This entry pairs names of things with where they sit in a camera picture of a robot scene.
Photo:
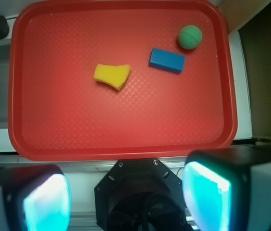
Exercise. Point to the green foam ball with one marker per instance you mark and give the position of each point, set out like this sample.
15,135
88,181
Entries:
190,37

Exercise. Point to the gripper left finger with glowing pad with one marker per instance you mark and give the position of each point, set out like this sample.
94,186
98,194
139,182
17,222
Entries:
34,198

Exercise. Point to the yellow sponge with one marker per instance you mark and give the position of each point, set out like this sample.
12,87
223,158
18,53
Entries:
112,75

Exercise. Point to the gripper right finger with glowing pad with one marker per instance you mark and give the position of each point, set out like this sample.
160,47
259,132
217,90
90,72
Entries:
229,189

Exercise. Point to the red plastic tray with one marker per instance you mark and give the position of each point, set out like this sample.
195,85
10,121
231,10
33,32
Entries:
58,112

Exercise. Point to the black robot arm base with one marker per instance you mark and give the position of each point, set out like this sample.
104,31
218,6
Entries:
140,195

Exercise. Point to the blue rectangular block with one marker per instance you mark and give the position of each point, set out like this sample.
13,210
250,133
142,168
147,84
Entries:
166,60

